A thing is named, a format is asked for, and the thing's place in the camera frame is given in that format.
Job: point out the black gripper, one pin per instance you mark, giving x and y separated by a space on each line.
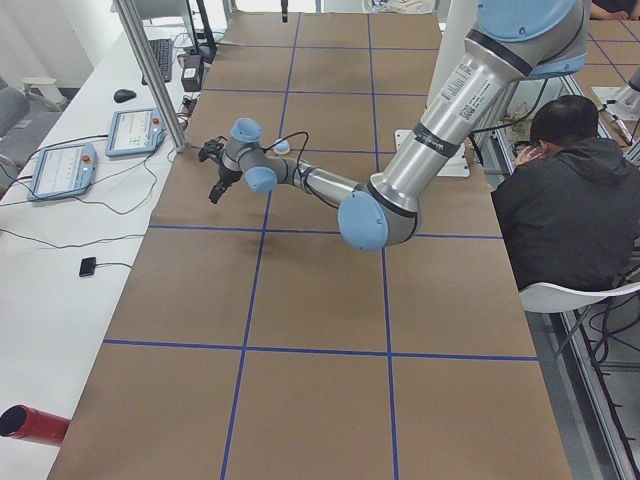
226 176

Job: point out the blue and cream call bell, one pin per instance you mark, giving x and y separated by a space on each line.
282 147

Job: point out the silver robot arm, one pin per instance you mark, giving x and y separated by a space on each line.
510 41

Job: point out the far blue teach pendant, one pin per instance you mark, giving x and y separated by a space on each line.
135 132

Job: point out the blue teach pendant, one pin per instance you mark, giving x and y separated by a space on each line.
135 132
63 171

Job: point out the black power adapter box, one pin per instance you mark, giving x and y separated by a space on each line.
192 73

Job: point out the black keyboard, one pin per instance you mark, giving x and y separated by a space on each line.
162 50

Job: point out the black computer mouse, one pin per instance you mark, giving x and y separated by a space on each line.
123 95

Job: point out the small black square puck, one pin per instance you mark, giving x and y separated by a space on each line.
87 266

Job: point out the near blue teach pendant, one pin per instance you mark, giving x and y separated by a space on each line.
63 171

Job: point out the red cylinder tube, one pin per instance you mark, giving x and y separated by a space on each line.
29 424

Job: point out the white plastic chair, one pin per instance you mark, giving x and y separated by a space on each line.
548 298

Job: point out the seated person in black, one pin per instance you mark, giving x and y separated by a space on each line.
569 213

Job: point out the aluminium frame post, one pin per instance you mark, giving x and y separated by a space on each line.
134 30

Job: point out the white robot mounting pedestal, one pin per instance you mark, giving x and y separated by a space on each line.
438 134

